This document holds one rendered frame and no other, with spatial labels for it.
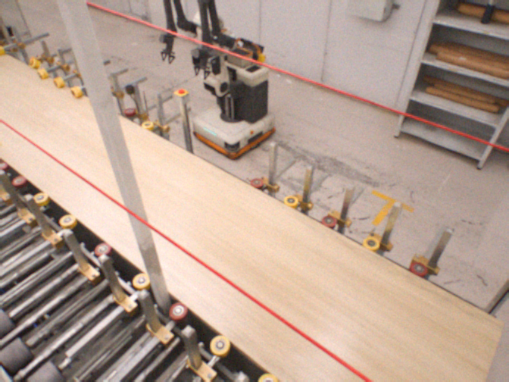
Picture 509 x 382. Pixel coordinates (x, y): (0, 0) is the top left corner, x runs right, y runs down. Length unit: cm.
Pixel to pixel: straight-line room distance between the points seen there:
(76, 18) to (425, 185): 342
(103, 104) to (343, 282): 131
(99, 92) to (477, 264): 301
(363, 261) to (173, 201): 109
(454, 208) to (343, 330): 230
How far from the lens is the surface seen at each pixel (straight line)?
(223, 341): 173
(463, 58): 404
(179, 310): 181
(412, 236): 346
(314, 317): 179
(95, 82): 114
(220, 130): 387
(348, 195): 208
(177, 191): 232
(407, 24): 453
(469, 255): 352
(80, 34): 110
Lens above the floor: 246
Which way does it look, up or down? 43 degrees down
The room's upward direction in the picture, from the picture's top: straight up
